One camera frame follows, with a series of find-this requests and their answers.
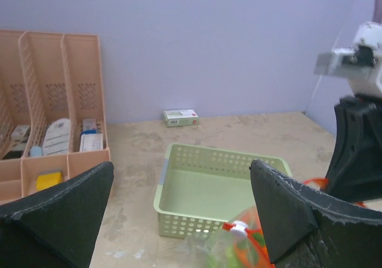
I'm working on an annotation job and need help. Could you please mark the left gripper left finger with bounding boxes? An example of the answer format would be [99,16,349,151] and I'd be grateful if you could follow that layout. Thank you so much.
[1,161,114,267]

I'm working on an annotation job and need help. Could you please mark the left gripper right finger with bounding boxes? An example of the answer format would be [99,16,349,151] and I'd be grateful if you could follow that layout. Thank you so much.
[250,160,381,267]

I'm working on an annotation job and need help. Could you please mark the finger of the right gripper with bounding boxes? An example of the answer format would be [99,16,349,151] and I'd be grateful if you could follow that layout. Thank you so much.
[324,96,381,202]

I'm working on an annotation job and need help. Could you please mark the orange toy fruit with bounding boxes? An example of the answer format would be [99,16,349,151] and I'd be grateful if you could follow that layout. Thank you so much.
[234,206,275,267]

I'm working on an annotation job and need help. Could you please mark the green toy lime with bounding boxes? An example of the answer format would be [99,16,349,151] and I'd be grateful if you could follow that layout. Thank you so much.
[204,230,244,267]

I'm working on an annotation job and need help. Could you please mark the yellow block in organizer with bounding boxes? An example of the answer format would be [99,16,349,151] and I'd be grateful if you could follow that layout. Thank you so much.
[36,172,62,191]

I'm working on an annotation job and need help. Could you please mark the white tube in organizer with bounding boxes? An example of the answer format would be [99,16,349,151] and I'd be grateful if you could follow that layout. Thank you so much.
[42,118,71,156]

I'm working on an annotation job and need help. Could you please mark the white blue box in organizer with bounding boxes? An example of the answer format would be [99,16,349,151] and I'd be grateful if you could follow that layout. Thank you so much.
[79,119,104,152]

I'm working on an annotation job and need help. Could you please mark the small items in organizer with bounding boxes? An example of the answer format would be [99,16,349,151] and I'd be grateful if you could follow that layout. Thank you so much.
[2,125,30,160]

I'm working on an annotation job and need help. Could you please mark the pink desk organizer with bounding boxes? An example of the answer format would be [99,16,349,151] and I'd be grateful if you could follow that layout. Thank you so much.
[1,30,110,204]

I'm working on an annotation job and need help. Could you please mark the green plastic basket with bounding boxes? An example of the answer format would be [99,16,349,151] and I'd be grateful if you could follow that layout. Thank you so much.
[153,143,292,239]

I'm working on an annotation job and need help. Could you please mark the small white green box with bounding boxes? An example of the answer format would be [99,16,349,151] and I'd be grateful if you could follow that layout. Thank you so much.
[162,109,199,128]

